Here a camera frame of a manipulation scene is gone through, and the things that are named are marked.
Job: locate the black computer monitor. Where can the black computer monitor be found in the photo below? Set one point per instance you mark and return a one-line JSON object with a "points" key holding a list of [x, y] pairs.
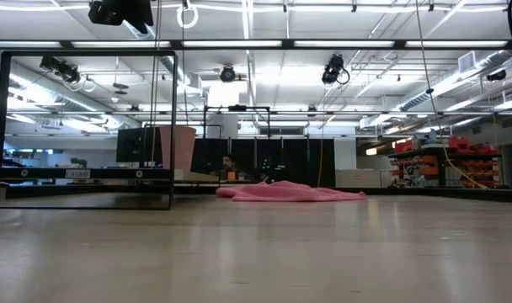
{"points": [[131, 145]]}

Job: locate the rack with orange bins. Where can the rack with orange bins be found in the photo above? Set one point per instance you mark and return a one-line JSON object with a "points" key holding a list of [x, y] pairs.
{"points": [[441, 166]]}

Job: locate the black overhead frame beam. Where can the black overhead frame beam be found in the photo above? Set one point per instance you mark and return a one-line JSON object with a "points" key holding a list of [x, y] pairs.
{"points": [[176, 44]]}

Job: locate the black ceiling-hung camera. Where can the black ceiling-hung camera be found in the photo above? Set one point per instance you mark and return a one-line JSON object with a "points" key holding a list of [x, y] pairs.
{"points": [[227, 74], [60, 68], [334, 69]]}

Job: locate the black table edge rail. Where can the black table edge rail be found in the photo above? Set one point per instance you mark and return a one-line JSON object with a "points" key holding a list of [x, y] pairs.
{"points": [[449, 194]]}

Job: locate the person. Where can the person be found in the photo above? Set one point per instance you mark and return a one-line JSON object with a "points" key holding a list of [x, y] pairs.
{"points": [[229, 163]]}

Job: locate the black metal frame shelf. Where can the black metal frame shelf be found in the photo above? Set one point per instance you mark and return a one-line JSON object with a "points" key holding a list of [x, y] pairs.
{"points": [[87, 173]]}

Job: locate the pink terry cloth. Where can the pink terry cloth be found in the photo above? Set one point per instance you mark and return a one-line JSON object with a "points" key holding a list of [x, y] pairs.
{"points": [[289, 192]]}

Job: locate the peach plastic cup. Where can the peach plastic cup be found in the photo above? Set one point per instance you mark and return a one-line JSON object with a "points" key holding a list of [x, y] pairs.
{"points": [[182, 147]]}

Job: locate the silver ventilation duct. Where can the silver ventilation duct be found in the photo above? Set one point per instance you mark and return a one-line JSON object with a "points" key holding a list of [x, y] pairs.
{"points": [[441, 90]]}

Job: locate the white low cabinet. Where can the white low cabinet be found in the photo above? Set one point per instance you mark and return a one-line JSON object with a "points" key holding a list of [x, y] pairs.
{"points": [[359, 179]]}

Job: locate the black partition panels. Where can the black partition panels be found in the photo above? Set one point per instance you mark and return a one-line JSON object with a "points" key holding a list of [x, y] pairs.
{"points": [[289, 162]]}

